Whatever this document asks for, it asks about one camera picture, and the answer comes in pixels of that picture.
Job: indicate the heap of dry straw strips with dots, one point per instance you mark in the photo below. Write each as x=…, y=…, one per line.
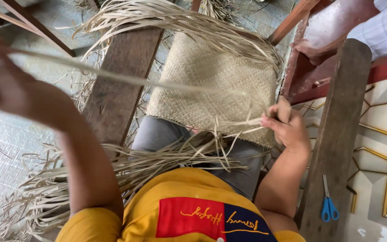
x=45, y=191

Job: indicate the bundle of loose mat strips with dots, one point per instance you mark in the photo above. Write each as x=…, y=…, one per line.
x=180, y=20

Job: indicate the brown wooden frame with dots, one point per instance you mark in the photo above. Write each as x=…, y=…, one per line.
x=29, y=23

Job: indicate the yellow shirt with red patch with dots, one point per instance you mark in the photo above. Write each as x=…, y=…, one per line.
x=180, y=211

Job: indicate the grey trousers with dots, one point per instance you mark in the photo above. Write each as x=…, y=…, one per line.
x=160, y=134

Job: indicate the person's right fingers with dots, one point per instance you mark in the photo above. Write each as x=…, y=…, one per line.
x=274, y=117

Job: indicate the dark narrow wooden plank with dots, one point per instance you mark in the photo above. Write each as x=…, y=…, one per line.
x=334, y=134

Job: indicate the small pile of straw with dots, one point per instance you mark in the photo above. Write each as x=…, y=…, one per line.
x=218, y=8

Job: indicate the tan woven straw mat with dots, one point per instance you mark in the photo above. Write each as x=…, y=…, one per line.
x=210, y=84

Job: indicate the person's right hand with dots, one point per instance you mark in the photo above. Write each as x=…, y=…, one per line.
x=291, y=131

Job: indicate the dark wide wooden plank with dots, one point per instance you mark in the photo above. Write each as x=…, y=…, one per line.
x=119, y=90

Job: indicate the person's left hand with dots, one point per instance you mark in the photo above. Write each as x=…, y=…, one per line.
x=8, y=84

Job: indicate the red wooden bench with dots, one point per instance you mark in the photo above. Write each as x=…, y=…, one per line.
x=328, y=27

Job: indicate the long tan straw strip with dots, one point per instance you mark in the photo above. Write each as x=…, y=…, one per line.
x=146, y=82

